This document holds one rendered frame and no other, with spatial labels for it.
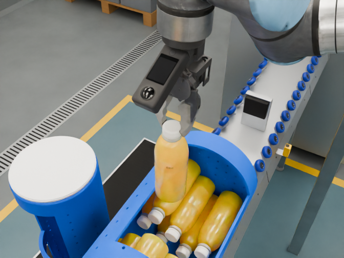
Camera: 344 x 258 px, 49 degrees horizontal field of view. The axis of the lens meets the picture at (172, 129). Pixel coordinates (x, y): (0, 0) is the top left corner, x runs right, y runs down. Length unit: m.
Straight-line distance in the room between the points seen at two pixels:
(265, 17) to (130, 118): 2.52
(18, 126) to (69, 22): 1.60
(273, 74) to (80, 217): 1.08
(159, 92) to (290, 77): 1.31
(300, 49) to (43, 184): 0.90
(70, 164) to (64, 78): 2.24
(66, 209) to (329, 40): 0.92
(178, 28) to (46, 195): 0.78
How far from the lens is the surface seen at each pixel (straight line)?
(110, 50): 3.77
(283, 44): 0.60
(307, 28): 0.60
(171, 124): 0.75
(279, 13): 0.49
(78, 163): 1.28
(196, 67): 0.67
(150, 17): 4.06
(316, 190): 1.88
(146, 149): 2.51
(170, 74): 0.62
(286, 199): 2.54
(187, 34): 0.60
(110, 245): 0.88
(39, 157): 1.34
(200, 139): 1.05
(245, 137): 1.51
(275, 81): 1.82
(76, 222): 1.32
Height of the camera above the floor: 1.98
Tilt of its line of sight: 44 degrees down
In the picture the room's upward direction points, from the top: straight up
